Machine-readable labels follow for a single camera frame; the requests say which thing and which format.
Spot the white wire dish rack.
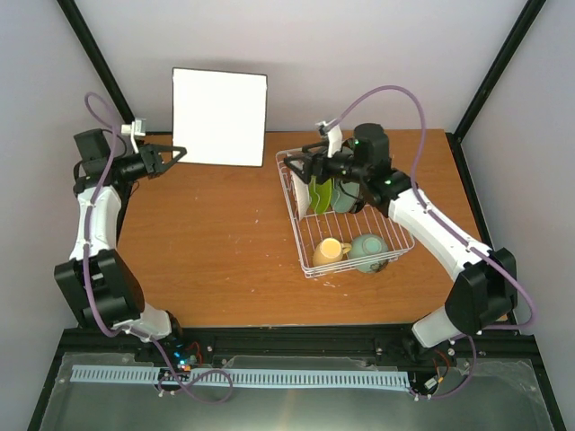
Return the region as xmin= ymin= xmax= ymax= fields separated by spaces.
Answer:
xmin=276 ymin=149 xmax=415 ymax=278

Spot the white square plate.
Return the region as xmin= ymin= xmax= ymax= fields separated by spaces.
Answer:
xmin=172 ymin=68 xmax=268 ymax=167

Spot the black frame post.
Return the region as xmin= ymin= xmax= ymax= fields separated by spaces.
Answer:
xmin=453 ymin=0 xmax=548 ymax=141
xmin=56 ymin=0 xmax=135 ymax=124

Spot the lime green plate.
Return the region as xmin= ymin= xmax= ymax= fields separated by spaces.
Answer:
xmin=308 ymin=176 xmax=333 ymax=215

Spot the light blue cable duct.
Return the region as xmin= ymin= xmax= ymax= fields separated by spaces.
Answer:
xmin=69 ymin=365 xmax=410 ymax=391

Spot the yellow mug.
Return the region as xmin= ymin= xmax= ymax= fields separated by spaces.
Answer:
xmin=312 ymin=238 xmax=352 ymax=268

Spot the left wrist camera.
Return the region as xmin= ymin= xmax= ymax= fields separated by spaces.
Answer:
xmin=120 ymin=118 xmax=146 ymax=154

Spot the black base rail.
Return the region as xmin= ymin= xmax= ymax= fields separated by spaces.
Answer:
xmin=57 ymin=326 xmax=540 ymax=374

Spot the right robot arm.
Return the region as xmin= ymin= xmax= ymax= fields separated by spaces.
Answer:
xmin=283 ymin=123 xmax=518 ymax=352

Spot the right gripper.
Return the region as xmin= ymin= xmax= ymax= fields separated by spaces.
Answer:
xmin=282 ymin=141 xmax=367 ymax=186

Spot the green celadon bowl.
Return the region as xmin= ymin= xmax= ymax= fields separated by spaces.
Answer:
xmin=348 ymin=233 xmax=389 ymax=274

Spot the floral patterned bowl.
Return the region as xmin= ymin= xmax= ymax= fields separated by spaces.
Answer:
xmin=290 ymin=172 xmax=311 ymax=221

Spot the teal flower plate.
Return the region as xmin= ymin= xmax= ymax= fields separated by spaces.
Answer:
xmin=331 ymin=179 xmax=360 ymax=214

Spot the black rimmed plate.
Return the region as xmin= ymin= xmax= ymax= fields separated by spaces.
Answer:
xmin=348 ymin=198 xmax=366 ymax=214

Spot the metal sheet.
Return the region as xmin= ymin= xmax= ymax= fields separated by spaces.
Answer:
xmin=39 ymin=354 xmax=562 ymax=430

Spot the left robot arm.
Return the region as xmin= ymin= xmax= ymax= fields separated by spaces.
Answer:
xmin=54 ymin=129 xmax=187 ymax=362

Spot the black frame post left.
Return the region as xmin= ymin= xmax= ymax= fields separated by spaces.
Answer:
xmin=56 ymin=0 xmax=135 ymax=124

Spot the black frame post right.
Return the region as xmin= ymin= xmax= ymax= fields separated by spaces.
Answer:
xmin=453 ymin=0 xmax=548 ymax=141

